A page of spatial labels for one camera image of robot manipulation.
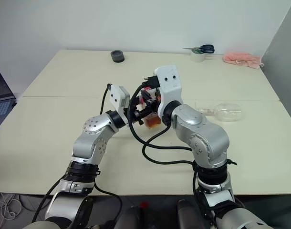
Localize dark rounded shape red spot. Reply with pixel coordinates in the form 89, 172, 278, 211
115, 201, 148, 229

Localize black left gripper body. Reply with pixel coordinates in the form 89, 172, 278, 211
132, 108, 146, 126

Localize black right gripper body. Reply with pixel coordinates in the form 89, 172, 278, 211
141, 74, 161, 90

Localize clear plastic bottle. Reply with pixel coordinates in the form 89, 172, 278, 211
194, 101, 246, 123

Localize black right shoulder cable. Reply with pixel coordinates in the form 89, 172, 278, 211
192, 164, 223, 226

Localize pink cloth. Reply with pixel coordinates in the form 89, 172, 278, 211
222, 51, 265, 70

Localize black shoulder cable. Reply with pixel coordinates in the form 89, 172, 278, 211
31, 167, 124, 229
192, 164, 223, 226

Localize white tape roll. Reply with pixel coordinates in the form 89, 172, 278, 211
190, 49, 207, 63

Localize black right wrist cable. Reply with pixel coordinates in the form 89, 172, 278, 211
127, 82, 196, 167

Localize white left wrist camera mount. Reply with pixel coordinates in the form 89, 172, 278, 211
109, 85, 131, 125

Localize blue handled scissors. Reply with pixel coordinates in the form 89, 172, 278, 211
182, 44, 216, 54

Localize dark laptop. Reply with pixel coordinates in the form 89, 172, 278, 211
0, 60, 18, 135

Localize thin white cord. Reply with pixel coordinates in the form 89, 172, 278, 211
0, 191, 22, 220

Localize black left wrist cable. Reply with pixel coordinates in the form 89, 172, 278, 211
99, 82, 113, 115

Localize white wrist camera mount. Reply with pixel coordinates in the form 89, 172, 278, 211
109, 85, 131, 125
154, 64, 183, 118

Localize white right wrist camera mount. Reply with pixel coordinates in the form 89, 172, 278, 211
154, 64, 183, 118

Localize black left shoulder cable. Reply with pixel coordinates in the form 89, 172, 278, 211
31, 167, 124, 229

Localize black round tape roll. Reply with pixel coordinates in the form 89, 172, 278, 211
111, 50, 125, 64

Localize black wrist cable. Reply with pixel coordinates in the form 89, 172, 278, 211
99, 82, 113, 115
127, 82, 196, 167

